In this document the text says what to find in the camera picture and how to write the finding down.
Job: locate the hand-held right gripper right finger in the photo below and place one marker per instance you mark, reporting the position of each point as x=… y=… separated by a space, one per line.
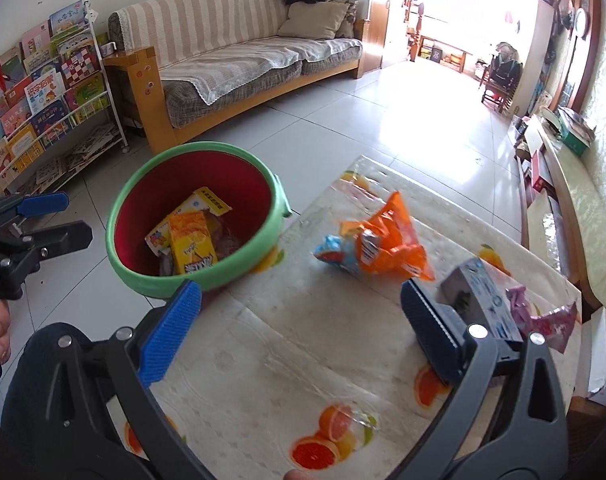
x=428 y=325

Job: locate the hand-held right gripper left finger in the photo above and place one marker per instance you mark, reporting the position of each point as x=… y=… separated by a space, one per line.
x=168 y=335

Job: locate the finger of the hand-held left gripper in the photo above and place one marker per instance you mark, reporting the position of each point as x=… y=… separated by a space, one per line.
x=58 y=237
x=43 y=204

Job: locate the grey and blue box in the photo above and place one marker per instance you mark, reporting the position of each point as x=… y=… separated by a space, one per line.
x=483 y=290

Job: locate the yellow snack box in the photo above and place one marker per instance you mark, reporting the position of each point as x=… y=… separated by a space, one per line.
x=190 y=240

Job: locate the white and yellow carton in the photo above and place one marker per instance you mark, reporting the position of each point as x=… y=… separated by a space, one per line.
x=205 y=201

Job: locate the red bin with green rim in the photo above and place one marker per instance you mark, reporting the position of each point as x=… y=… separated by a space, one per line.
x=183 y=172

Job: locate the orange snack bag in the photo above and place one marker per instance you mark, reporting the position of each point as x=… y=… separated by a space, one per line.
x=388 y=240

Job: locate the row of children's books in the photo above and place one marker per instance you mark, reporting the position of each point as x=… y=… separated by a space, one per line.
x=43 y=95

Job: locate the blue snack wrapper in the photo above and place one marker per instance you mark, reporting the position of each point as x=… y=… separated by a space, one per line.
x=333 y=251

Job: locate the pink snack wrapper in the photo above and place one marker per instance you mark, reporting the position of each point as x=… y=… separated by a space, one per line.
x=553 y=322

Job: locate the fruit print tablecloth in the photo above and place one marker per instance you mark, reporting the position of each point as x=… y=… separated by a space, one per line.
x=293 y=340

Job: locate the small patterned cup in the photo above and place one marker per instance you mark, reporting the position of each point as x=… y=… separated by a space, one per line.
x=106 y=50

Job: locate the white cardboard box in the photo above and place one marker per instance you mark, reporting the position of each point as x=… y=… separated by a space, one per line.
x=600 y=360

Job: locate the beige lace-edged seat cloth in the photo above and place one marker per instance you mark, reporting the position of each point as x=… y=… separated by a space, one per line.
x=323 y=47
x=223 y=72

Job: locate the green and white box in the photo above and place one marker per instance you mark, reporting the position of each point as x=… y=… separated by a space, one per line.
x=575 y=132

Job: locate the striped beige sofa throw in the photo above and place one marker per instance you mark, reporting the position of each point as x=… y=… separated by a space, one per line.
x=208 y=15

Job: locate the wooden chair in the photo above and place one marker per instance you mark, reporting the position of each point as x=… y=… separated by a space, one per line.
x=500 y=80

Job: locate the low wooden table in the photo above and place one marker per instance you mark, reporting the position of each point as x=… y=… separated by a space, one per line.
x=443 y=52

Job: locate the wooden door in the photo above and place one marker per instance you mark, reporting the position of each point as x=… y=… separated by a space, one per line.
x=378 y=35

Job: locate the patterned brown pillow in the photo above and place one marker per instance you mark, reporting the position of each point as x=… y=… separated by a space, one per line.
x=352 y=15

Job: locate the plain beige pillow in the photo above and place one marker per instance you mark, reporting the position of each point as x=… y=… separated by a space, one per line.
x=313 y=20

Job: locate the wooden frame sofa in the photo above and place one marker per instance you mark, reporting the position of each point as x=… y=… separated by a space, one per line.
x=183 y=105

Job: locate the low wall cabinet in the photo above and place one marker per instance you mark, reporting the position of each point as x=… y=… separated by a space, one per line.
x=583 y=200

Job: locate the round wall clock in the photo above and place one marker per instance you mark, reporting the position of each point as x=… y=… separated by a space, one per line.
x=581 y=22

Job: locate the framed wall picture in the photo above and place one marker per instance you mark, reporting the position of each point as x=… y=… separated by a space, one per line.
x=564 y=2

